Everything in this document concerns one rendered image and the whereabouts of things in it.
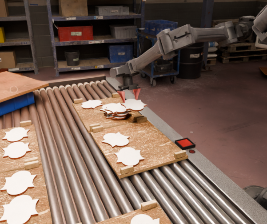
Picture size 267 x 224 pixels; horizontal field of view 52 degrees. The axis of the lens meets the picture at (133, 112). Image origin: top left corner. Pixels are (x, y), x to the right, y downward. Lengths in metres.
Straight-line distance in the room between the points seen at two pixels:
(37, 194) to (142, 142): 0.55
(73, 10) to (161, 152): 4.54
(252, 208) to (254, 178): 1.74
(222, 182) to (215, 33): 0.64
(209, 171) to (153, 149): 0.28
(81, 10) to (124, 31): 0.92
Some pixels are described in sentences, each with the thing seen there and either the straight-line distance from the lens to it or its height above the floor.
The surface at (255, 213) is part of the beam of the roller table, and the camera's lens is 1.14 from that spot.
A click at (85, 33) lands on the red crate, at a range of 5.59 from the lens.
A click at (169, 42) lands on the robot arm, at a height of 1.45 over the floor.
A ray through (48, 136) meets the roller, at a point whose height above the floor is 0.92.
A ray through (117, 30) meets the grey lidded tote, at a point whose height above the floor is 0.80.
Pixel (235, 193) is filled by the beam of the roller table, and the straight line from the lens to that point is 1.19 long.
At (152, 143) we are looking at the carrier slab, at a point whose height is 0.94.
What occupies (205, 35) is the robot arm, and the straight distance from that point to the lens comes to 1.21.
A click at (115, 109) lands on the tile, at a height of 0.99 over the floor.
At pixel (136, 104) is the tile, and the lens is 1.53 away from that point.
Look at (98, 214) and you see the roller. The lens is 1.05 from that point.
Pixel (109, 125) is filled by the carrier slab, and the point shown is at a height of 0.94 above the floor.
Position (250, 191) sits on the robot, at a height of 0.24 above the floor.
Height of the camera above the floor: 1.66
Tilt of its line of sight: 25 degrees down
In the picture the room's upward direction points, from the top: straight up
